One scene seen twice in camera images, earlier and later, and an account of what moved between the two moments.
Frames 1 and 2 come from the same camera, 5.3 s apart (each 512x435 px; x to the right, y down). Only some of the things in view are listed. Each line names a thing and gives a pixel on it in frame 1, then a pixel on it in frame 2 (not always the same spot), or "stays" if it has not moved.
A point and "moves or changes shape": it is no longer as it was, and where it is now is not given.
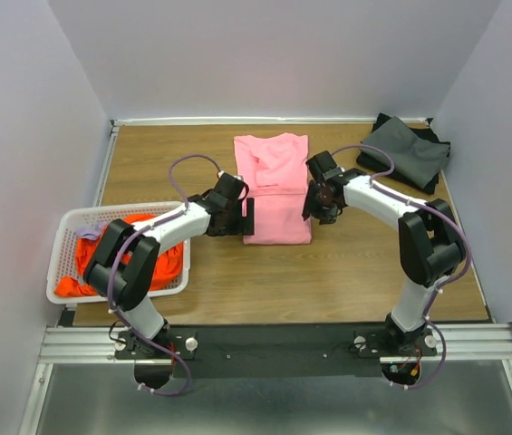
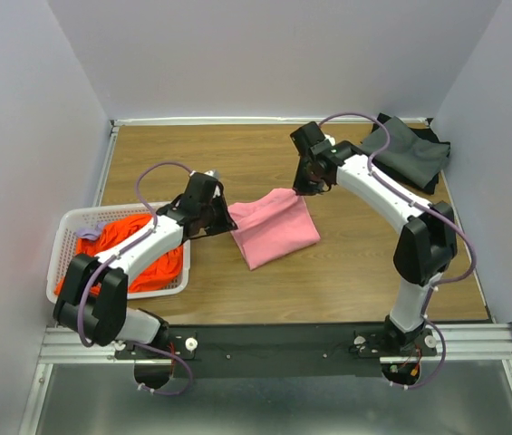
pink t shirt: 274,168 moves or changes shape
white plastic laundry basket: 63,258 stays
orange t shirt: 169,263 stays
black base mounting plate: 340,350 stays
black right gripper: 327,217 → 302,187
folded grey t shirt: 414,159 stays
